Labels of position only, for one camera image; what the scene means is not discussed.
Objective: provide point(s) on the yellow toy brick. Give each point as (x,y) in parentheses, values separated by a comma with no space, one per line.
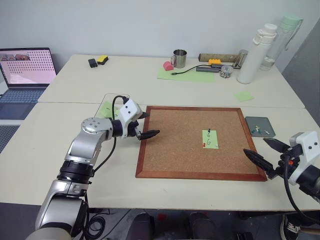
(215,61)

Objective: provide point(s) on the dark grey square tray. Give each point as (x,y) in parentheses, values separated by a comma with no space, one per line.
(267,123)

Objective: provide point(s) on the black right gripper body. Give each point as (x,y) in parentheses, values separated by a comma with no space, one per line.
(287,170)

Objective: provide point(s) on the pink plastic cup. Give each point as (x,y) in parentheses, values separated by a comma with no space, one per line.
(168,66)

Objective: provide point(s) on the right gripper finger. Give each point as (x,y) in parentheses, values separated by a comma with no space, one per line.
(258,160)
(277,145)

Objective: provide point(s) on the open blue laptop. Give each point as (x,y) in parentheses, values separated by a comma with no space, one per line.
(27,67)

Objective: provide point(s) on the small green sticky note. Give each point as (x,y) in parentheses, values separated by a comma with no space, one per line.
(243,96)

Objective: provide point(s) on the dark rounded shape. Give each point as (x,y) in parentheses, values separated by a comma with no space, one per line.
(200,226)
(145,226)

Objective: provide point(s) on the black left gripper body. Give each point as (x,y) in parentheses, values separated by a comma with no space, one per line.
(131,130)

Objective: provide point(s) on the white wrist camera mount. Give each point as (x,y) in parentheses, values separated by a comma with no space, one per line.
(130,108)
(308,142)

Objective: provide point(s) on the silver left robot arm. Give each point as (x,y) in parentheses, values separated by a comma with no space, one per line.
(82,145)

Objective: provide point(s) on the small black box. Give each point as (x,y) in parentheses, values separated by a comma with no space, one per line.
(92,62)

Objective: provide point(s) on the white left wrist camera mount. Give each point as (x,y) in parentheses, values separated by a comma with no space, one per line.
(130,108)

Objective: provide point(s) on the clear bottle with green lid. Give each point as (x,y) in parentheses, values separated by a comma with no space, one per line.
(277,47)

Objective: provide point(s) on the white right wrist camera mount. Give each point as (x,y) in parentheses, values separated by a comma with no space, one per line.
(308,142)

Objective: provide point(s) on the dark mesh panel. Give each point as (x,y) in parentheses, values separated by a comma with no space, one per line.
(7,136)

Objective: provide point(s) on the white water bottle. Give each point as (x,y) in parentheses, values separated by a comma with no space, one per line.
(252,57)

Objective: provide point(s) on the grey usb hub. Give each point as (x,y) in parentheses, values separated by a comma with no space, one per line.
(207,69)

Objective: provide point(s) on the large green paper sheet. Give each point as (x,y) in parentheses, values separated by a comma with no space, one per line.
(192,77)

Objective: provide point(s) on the yellow and black sponge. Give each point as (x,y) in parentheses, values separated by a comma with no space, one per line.
(102,59)

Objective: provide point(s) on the clear plastic tray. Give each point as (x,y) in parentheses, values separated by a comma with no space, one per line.
(107,96)

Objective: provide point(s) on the wood framed cork board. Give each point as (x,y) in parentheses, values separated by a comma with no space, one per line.
(180,150)

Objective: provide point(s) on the stainless steel mug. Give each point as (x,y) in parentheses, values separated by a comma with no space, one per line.
(180,59)

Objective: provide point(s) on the green handwritten paper note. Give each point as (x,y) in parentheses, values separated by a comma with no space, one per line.
(212,138)

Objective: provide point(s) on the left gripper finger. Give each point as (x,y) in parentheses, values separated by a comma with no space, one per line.
(143,115)
(148,134)

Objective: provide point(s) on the black and white sneaker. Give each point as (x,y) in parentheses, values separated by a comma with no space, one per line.
(290,226)

